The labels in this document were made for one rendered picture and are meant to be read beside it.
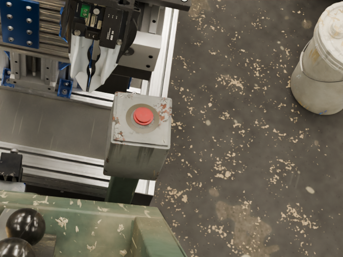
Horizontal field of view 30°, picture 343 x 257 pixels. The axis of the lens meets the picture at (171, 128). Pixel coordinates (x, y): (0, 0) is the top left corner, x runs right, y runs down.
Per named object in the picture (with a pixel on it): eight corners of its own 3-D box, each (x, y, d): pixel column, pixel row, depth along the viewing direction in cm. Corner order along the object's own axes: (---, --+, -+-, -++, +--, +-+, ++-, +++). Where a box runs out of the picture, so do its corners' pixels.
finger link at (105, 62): (81, 110, 77) (93, 42, 72) (89, 85, 82) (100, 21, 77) (107, 116, 77) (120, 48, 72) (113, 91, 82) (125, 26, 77)
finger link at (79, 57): (55, 105, 77) (66, 36, 72) (64, 80, 82) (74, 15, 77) (81, 110, 77) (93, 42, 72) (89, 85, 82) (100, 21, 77)
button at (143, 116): (152, 112, 130) (153, 107, 128) (151, 129, 128) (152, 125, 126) (132, 109, 129) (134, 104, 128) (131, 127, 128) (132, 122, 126)
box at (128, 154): (158, 135, 148) (172, 96, 132) (155, 183, 142) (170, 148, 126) (106, 129, 146) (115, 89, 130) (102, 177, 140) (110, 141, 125)
